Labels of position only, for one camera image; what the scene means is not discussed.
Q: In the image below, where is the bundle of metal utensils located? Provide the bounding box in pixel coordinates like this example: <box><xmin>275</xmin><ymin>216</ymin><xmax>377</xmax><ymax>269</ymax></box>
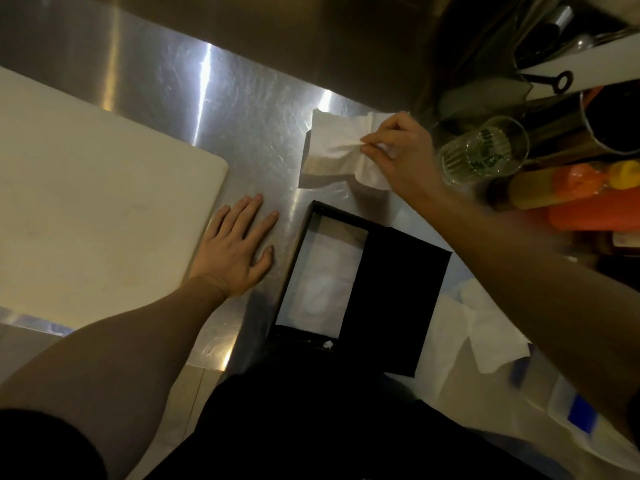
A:
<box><xmin>514</xmin><ymin>0</ymin><xmax>640</xmax><ymax>71</ymax></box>

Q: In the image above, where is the stack of white tissues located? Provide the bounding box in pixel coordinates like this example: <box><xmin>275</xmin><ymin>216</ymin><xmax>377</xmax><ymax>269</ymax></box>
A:
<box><xmin>275</xmin><ymin>213</ymin><xmax>370</xmax><ymax>340</ymax></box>

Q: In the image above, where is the white plastic bag blue print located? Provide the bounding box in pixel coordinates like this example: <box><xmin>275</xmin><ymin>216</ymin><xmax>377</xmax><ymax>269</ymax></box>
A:
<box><xmin>387</xmin><ymin>275</ymin><xmax>640</xmax><ymax>478</ymax></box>

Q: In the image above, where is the clear drinking glass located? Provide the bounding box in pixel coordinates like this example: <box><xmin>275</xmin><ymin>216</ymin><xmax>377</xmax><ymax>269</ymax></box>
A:
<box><xmin>437</xmin><ymin>116</ymin><xmax>530</xmax><ymax>187</ymax></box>

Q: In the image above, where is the black utensil handle with ring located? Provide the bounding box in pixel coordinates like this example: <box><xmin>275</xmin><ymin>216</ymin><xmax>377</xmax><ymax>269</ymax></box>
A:
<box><xmin>519</xmin><ymin>70</ymin><xmax>575</xmax><ymax>95</ymax></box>

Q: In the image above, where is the person's right hand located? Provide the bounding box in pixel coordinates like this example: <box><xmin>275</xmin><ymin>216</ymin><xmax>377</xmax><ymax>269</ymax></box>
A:
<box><xmin>359</xmin><ymin>112</ymin><xmax>444</xmax><ymax>196</ymax></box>

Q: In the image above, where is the steel pot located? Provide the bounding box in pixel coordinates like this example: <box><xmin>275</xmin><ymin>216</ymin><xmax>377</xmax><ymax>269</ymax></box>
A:
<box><xmin>579</xmin><ymin>79</ymin><xmax>640</xmax><ymax>156</ymax></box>

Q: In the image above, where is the orange plastic container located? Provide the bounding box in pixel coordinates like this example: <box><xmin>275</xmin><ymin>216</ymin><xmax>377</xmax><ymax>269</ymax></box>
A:
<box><xmin>546</xmin><ymin>189</ymin><xmax>640</xmax><ymax>232</ymax></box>

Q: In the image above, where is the orange squeeze bottle yellow cap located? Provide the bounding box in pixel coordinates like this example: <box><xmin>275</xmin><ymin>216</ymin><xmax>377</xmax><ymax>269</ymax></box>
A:
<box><xmin>507</xmin><ymin>160</ymin><xmax>640</xmax><ymax>211</ymax></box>

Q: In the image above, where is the person's left forearm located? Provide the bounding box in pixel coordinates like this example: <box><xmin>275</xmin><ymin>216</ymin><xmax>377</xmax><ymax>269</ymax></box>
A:
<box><xmin>0</xmin><ymin>276</ymin><xmax>230</xmax><ymax>480</ymax></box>

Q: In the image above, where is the person's right forearm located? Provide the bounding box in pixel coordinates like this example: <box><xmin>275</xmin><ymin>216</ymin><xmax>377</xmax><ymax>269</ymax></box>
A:
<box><xmin>400</xmin><ymin>181</ymin><xmax>640</xmax><ymax>448</ymax></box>

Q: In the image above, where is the white shelf ledge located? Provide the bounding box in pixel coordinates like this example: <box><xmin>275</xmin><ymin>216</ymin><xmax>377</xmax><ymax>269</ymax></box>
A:
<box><xmin>516</xmin><ymin>32</ymin><xmax>640</xmax><ymax>103</ymax></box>

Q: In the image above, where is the person's left hand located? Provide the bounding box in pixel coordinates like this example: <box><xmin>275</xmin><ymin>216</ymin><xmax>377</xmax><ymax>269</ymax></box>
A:
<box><xmin>187</xmin><ymin>194</ymin><xmax>280</xmax><ymax>300</ymax></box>

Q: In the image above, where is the crumpled white paper sheet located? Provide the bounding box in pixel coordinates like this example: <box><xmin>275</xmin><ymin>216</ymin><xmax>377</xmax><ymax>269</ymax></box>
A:
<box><xmin>459</xmin><ymin>279</ymin><xmax>532</xmax><ymax>375</ymax></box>

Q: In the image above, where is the white paper tissue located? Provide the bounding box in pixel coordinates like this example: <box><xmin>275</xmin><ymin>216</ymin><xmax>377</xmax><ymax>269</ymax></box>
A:
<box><xmin>298</xmin><ymin>108</ymin><xmax>410</xmax><ymax>192</ymax></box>

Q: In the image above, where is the white cutting board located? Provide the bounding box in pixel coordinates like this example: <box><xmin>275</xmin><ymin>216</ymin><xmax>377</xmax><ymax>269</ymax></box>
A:
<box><xmin>0</xmin><ymin>66</ymin><xmax>230</xmax><ymax>331</ymax></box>

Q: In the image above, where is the black tissue box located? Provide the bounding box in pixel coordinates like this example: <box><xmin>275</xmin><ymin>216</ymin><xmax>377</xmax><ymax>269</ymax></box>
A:
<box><xmin>266</xmin><ymin>200</ymin><xmax>454</xmax><ymax>379</ymax></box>

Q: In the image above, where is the person's black clothing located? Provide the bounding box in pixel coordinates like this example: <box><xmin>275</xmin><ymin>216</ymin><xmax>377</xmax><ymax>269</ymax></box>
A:
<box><xmin>0</xmin><ymin>340</ymin><xmax>553</xmax><ymax>480</ymax></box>

